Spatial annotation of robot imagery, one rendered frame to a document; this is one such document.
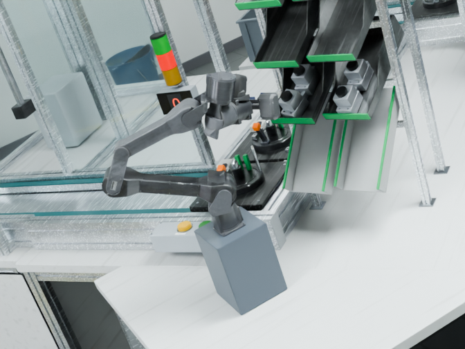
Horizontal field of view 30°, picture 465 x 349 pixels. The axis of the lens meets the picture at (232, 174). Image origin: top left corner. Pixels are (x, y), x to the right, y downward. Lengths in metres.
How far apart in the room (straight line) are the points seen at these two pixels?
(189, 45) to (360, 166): 4.52
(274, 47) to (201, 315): 0.71
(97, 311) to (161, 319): 0.92
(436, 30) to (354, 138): 1.18
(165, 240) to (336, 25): 0.76
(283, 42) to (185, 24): 4.44
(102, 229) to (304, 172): 0.68
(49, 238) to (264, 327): 0.95
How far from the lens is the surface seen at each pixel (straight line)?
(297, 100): 2.24
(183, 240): 2.41
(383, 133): 2.29
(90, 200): 2.92
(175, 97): 2.61
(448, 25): 3.41
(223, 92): 1.97
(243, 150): 2.73
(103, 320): 3.21
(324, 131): 2.36
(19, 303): 3.02
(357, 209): 2.46
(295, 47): 2.22
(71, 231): 2.74
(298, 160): 2.38
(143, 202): 2.76
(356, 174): 2.29
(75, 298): 3.08
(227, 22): 6.83
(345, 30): 2.19
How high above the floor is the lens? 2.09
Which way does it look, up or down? 25 degrees down
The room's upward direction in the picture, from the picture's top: 19 degrees counter-clockwise
